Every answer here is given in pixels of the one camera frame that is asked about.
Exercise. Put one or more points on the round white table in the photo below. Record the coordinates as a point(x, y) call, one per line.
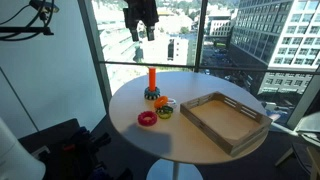
point(177, 143)

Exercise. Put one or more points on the black equipment pile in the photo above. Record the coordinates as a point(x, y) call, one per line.
point(68, 151)

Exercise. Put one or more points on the wooden tray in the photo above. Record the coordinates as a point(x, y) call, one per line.
point(230, 124)

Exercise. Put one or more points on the orange stacking stand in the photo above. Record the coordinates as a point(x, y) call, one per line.
point(152, 92)

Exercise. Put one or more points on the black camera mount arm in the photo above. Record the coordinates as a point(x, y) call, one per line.
point(38, 24)

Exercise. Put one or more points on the white cylindrical object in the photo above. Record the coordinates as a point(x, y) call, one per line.
point(16, 163)

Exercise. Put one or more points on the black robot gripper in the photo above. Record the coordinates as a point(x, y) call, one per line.
point(141, 10)

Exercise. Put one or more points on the chair at right edge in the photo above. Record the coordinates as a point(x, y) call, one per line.
point(307, 150)

